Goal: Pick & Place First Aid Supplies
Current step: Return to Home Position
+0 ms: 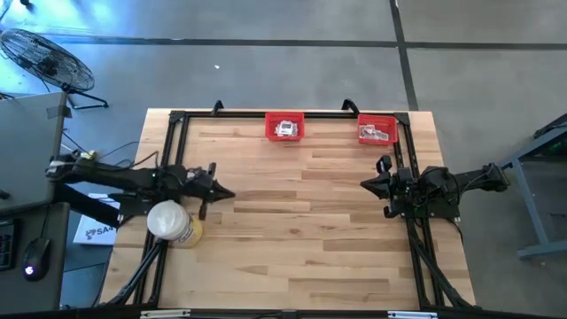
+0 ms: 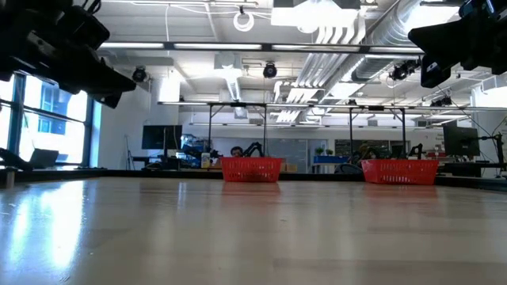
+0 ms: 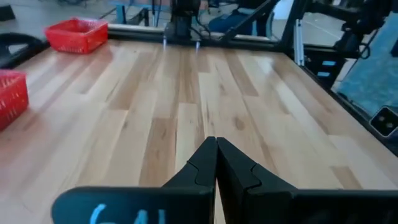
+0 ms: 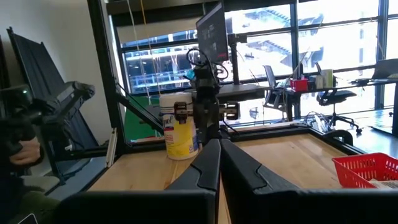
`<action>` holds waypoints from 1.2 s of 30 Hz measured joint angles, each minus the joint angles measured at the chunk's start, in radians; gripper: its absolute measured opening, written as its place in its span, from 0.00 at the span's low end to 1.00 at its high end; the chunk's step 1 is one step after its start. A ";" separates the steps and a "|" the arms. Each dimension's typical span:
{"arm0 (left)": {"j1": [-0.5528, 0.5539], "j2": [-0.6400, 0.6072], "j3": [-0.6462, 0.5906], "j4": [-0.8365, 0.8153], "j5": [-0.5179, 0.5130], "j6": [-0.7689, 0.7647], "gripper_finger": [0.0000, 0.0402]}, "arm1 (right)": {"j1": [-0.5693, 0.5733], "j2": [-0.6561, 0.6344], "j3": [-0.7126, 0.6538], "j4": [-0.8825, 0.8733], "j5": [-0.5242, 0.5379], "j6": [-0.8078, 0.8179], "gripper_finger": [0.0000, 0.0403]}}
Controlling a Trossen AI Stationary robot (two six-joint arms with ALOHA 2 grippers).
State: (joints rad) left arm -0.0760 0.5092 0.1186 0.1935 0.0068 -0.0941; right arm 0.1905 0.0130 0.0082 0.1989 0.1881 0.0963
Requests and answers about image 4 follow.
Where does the person's hand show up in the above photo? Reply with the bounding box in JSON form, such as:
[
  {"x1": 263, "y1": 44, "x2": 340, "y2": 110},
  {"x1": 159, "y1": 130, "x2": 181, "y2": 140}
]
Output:
[{"x1": 8, "y1": 136, "x2": 42, "y2": 166}]

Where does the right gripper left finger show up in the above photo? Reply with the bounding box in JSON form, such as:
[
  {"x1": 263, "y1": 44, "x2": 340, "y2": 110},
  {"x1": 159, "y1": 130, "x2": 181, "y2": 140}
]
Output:
[{"x1": 166, "y1": 139, "x2": 221, "y2": 191}]

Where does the black monitor on stand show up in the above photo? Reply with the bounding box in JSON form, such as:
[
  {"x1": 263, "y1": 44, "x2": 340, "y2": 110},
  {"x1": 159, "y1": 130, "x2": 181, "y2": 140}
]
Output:
[{"x1": 195, "y1": 1, "x2": 230, "y2": 63}]

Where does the green board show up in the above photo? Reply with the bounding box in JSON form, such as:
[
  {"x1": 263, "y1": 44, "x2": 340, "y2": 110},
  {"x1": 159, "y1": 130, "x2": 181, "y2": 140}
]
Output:
[{"x1": 124, "y1": 95, "x2": 164, "y2": 141}]

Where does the grey desk top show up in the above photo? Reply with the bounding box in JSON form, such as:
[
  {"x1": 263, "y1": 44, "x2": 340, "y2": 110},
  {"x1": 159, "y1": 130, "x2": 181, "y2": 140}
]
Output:
[{"x1": 216, "y1": 83, "x2": 269, "y2": 104}]

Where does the grey chair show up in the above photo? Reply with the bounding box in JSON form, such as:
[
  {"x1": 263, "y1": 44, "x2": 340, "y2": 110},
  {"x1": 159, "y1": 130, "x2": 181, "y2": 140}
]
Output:
[{"x1": 262, "y1": 64, "x2": 295, "y2": 123}]

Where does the person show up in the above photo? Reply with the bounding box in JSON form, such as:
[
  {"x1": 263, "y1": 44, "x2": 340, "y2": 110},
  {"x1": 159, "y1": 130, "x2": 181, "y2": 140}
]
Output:
[{"x1": 0, "y1": 174, "x2": 62, "y2": 224}]

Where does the white desk container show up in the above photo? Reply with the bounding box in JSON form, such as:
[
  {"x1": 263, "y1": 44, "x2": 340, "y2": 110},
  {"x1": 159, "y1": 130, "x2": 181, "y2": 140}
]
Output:
[{"x1": 315, "y1": 68, "x2": 334, "y2": 90}]

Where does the yellow Lysol wipes canister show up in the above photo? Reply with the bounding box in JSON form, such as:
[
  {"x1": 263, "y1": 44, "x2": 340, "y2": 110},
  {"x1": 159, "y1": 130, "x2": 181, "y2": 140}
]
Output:
[{"x1": 159, "y1": 92, "x2": 200, "y2": 161}]

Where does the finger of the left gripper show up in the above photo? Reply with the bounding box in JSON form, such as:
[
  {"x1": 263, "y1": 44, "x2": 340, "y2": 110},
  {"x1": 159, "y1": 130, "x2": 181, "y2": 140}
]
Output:
[
  {"x1": 195, "y1": 104, "x2": 208, "y2": 147},
  {"x1": 206, "y1": 104, "x2": 220, "y2": 142}
]

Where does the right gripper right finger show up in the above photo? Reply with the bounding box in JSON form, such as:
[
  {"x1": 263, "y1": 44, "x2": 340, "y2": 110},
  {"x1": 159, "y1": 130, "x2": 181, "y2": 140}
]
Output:
[{"x1": 221, "y1": 138, "x2": 301, "y2": 200}]

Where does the white rig bracket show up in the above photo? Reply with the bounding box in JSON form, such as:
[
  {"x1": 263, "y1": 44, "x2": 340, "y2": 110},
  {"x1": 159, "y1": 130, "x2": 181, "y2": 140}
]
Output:
[{"x1": 104, "y1": 126, "x2": 119, "y2": 169}]

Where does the wire bundle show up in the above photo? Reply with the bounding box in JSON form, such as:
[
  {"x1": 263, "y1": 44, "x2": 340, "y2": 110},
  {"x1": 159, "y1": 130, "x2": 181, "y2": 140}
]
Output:
[{"x1": 304, "y1": 111, "x2": 331, "y2": 133}]

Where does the long black desk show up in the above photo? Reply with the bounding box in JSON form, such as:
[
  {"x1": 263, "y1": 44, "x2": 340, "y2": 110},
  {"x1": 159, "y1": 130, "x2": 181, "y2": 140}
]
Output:
[{"x1": 287, "y1": 77, "x2": 398, "y2": 138}]

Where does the red plastic basket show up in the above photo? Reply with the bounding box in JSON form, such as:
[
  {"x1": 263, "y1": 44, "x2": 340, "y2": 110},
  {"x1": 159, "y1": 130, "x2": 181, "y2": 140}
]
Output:
[{"x1": 331, "y1": 152, "x2": 398, "y2": 190}]

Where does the black office chair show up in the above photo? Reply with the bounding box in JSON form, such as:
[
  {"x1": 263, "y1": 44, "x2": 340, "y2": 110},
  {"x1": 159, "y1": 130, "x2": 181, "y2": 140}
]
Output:
[{"x1": 314, "y1": 61, "x2": 364, "y2": 135}]

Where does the red desk box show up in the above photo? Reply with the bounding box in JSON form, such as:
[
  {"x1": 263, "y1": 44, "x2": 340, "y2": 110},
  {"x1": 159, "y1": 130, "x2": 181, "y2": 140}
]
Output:
[{"x1": 290, "y1": 78, "x2": 310, "y2": 93}]

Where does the black monitor stand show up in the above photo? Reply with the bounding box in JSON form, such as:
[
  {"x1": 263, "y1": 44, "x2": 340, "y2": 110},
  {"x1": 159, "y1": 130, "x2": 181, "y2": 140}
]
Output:
[{"x1": 226, "y1": 32, "x2": 248, "y2": 85}]

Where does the grey laptop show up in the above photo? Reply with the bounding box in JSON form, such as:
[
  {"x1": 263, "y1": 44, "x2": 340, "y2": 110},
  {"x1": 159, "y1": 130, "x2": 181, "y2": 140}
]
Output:
[{"x1": 371, "y1": 58, "x2": 398, "y2": 80}]

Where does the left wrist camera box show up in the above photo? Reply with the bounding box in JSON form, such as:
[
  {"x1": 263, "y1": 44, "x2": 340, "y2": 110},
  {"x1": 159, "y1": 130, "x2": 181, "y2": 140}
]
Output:
[{"x1": 193, "y1": 68, "x2": 215, "y2": 91}]

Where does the black frame handle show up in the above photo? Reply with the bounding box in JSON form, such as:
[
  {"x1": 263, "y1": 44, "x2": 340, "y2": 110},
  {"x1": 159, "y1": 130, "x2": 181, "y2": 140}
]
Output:
[{"x1": 322, "y1": 129, "x2": 354, "y2": 146}]

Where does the white packet with grey print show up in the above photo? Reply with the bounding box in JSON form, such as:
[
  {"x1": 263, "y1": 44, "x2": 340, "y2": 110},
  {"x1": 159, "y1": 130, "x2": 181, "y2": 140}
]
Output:
[{"x1": 368, "y1": 179, "x2": 398, "y2": 190}]

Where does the black phone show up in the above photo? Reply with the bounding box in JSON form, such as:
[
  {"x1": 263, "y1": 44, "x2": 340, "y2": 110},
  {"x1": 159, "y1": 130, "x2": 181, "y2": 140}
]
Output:
[{"x1": 17, "y1": 212, "x2": 40, "y2": 224}]

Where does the black folded panel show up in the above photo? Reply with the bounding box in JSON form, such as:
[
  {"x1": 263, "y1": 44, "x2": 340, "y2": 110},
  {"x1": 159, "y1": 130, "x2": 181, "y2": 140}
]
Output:
[{"x1": 6, "y1": 26, "x2": 105, "y2": 156}]

